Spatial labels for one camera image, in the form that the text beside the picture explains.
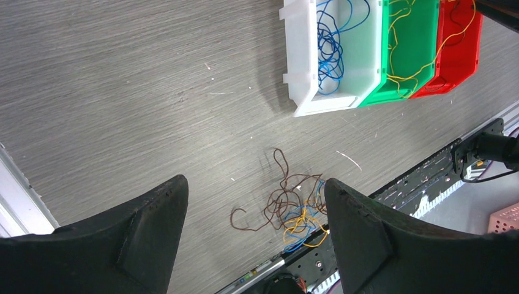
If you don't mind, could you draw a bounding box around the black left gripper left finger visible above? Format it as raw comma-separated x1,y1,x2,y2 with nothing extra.
1,175,189,293

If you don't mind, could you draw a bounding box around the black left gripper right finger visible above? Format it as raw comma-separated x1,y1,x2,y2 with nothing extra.
324,178,518,293

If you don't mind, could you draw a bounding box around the multicolour cable bundle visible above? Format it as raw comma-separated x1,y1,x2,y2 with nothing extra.
230,148,330,254

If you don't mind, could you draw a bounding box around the blue cable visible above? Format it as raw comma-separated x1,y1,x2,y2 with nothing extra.
315,0,372,96

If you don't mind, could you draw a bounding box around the yellow cable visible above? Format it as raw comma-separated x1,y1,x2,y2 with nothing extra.
387,0,477,100

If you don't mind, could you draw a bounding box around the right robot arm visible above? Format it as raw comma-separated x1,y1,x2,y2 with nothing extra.
452,132,518,184

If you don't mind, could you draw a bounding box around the pink perforated basket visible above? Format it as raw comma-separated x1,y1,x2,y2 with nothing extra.
487,203,519,233

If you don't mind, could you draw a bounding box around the white plastic bin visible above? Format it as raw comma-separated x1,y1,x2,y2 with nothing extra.
279,1,384,117

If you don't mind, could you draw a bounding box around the green plastic bin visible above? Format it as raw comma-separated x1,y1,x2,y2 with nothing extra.
360,1,439,107

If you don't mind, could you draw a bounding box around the red plastic bin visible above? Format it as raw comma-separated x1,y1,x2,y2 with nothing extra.
411,0,483,99

